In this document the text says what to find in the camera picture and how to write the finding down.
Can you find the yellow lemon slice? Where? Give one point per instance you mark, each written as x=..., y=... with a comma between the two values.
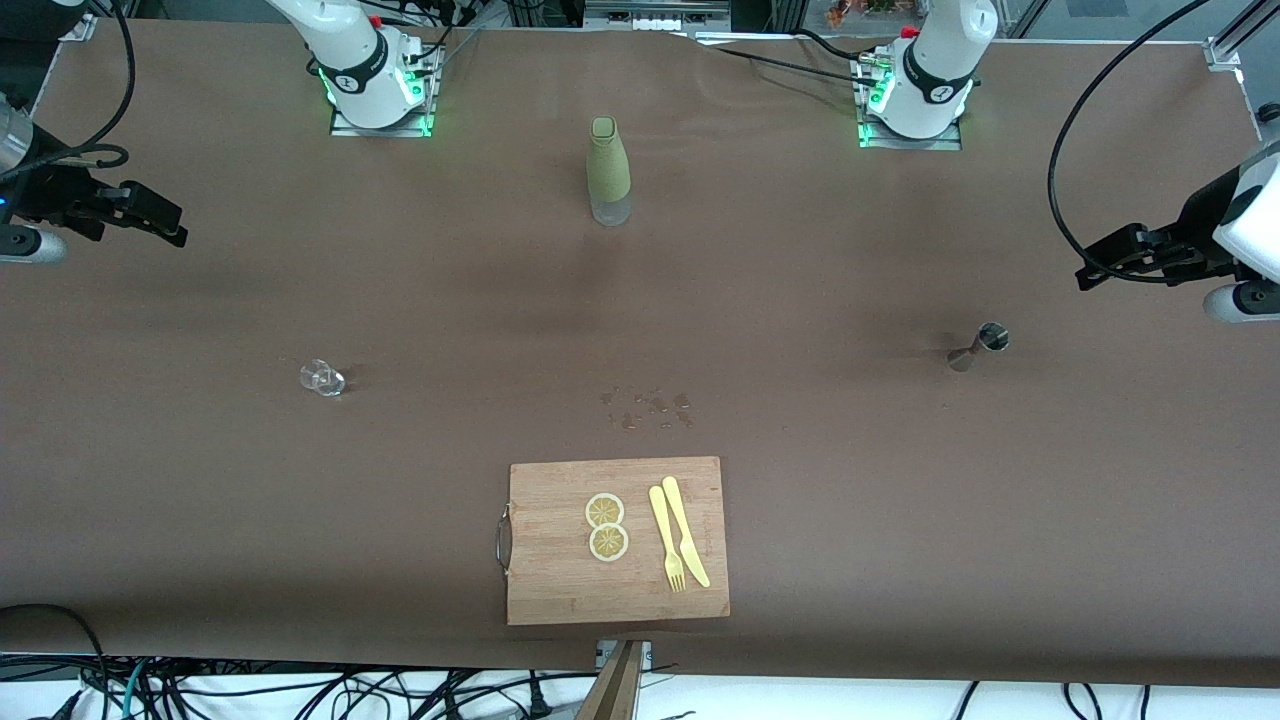
x=608, y=542
x=604, y=510

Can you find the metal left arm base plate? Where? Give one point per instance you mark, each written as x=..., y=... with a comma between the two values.
x=935, y=143

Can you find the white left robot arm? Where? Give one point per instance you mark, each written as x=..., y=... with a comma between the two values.
x=930, y=70

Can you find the spilled liquid drops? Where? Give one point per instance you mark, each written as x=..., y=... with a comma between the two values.
x=650, y=405

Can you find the wooden cutting board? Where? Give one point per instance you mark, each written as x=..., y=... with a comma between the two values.
x=620, y=590

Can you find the steel double-cone jigger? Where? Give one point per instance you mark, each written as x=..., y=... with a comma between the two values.
x=985, y=342

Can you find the wooden post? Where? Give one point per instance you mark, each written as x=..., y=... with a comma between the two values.
x=612, y=690

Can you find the small clear glass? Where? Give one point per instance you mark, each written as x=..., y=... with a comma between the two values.
x=322, y=378

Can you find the yellow plastic fork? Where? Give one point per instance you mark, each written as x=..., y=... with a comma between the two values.
x=662, y=530

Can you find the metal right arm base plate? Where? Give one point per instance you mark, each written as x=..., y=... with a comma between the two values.
x=395, y=130

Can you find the grey power strip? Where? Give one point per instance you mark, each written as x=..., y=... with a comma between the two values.
x=655, y=15

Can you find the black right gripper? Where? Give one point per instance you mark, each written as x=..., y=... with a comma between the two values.
x=50, y=192

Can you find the yellow plastic knife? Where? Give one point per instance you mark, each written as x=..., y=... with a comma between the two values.
x=682, y=530

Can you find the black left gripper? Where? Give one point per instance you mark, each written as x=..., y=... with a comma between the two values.
x=1198, y=219

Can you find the green sleeved glass bottle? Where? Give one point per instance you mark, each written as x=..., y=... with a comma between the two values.
x=608, y=165

